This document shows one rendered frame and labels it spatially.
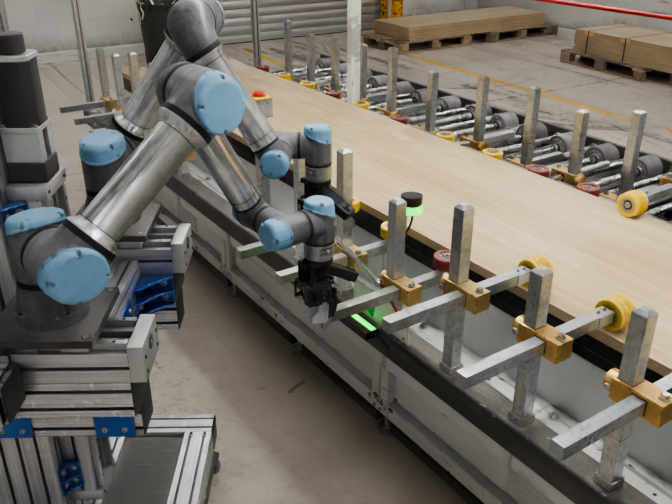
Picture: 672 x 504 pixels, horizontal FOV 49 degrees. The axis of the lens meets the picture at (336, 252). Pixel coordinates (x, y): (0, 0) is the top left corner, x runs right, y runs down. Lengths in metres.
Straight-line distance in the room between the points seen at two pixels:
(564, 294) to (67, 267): 1.23
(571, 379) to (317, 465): 1.09
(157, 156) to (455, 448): 1.52
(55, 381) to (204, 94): 0.69
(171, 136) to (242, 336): 2.07
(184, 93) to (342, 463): 1.65
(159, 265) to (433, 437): 1.13
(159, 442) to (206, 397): 0.56
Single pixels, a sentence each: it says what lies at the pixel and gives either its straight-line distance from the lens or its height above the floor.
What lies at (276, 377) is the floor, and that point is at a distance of 3.14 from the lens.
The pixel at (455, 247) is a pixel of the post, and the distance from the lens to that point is 1.80.
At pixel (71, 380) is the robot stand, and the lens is 1.66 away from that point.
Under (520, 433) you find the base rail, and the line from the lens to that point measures 1.82.
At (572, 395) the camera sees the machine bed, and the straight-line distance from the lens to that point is 2.00.
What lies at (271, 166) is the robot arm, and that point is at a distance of 1.87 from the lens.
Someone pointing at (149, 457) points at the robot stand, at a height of 0.21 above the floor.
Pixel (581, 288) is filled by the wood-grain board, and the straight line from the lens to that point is 2.03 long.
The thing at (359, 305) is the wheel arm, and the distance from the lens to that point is 1.94.
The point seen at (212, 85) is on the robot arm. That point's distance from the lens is 1.43.
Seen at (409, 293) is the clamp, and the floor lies 0.86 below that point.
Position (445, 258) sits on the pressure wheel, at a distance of 2.10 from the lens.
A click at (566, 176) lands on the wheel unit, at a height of 0.85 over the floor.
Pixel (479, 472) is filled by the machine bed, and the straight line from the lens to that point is 2.49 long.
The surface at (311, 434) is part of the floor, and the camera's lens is 2.85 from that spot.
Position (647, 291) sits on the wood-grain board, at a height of 0.90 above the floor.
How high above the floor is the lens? 1.84
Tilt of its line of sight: 26 degrees down
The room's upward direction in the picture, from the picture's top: straight up
